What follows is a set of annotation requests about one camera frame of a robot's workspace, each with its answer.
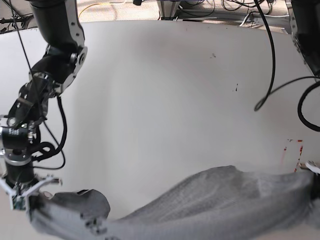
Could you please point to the red tape rectangle marking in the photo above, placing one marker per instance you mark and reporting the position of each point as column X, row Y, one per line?
column 291, row 155

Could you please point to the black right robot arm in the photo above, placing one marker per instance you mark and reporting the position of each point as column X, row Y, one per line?
column 20, row 135

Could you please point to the grey T-shirt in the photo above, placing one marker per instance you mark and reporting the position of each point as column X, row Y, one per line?
column 221, row 203

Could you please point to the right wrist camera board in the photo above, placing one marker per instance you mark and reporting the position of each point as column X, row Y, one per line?
column 18, row 203

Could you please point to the black camera tripod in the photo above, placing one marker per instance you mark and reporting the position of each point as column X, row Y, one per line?
column 11, row 19

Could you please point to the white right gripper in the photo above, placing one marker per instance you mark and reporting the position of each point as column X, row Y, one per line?
column 20, row 193

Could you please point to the aluminium table leg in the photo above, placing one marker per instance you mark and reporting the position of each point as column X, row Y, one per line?
column 168, row 9

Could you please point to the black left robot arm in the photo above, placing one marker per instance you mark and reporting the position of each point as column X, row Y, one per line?
column 304, row 19

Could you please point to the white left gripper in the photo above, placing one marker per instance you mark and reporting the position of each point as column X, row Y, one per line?
column 310, row 166

